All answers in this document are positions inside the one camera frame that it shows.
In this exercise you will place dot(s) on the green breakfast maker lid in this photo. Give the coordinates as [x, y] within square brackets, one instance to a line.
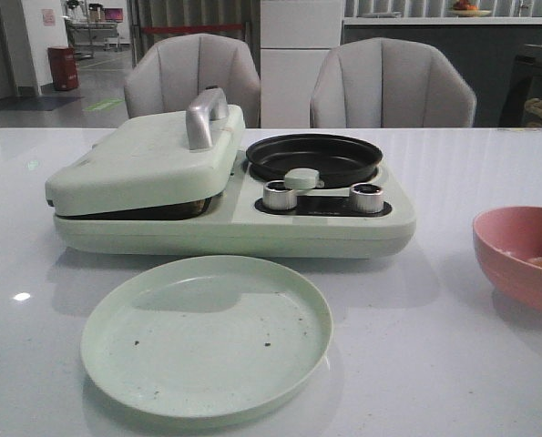
[155, 166]

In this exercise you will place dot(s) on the pink bowl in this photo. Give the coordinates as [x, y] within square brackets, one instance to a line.
[504, 238]

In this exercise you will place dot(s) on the green breakfast maker base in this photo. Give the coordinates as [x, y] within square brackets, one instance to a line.
[232, 225]

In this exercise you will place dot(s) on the left silver control knob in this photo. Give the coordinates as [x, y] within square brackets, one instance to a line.
[276, 196]

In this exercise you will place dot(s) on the silver control knob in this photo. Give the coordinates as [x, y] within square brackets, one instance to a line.
[276, 196]
[366, 198]

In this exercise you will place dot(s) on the black round frying pan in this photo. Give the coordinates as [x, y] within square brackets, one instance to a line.
[341, 161]

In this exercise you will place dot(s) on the right silver control knob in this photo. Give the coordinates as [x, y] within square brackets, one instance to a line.
[366, 198]

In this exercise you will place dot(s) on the green round plate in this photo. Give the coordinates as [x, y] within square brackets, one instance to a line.
[208, 340]

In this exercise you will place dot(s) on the right grey armchair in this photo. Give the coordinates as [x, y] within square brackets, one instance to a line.
[390, 83]

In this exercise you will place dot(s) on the grey armchair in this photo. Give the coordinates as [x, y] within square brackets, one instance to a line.
[390, 83]
[175, 70]

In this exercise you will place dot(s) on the left grey armchair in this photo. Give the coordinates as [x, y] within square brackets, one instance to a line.
[175, 70]

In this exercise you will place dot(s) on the white cabinet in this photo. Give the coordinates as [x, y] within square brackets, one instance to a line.
[296, 36]

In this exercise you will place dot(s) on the red bin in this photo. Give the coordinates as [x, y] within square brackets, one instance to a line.
[63, 67]

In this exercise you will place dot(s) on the grey counter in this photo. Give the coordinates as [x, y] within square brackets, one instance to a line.
[481, 49]

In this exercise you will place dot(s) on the fruit plate on counter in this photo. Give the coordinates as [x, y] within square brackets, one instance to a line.
[465, 8]

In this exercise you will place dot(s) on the dark appliance at right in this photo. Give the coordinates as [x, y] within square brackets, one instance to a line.
[525, 83]

